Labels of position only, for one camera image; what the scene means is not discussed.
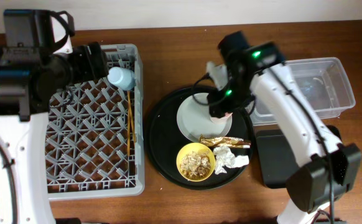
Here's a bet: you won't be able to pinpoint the pink plastic cup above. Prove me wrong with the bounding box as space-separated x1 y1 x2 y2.
210 113 232 124

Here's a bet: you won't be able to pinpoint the blue plastic cup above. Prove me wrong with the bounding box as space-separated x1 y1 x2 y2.
107 67 135 91

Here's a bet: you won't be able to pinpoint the gold snack wrapper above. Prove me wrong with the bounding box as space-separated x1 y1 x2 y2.
199 135 251 149

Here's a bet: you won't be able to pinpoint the white tissue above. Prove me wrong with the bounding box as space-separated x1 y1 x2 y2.
213 146 249 175

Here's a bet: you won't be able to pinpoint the yellow bowl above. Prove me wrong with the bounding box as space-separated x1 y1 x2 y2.
176 142 216 182

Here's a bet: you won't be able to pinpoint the food scraps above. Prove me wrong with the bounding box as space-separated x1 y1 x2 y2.
180 152 211 180

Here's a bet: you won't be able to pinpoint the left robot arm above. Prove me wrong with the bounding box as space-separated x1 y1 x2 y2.
0 42 108 223

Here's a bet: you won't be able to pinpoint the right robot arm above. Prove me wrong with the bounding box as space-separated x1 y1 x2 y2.
207 31 362 223

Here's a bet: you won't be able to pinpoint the grey dishwasher rack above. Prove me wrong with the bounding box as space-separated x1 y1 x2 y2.
45 44 144 201

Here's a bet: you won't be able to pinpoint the grey round plate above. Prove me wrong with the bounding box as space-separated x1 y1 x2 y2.
177 96 233 142

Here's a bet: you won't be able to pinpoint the round black tray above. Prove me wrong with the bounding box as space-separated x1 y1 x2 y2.
144 87 255 190

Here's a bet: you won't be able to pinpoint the black rectangular tray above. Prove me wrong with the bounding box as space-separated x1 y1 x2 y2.
255 124 343 189

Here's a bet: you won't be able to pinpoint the clear plastic bin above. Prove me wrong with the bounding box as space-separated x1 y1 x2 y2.
246 57 356 126

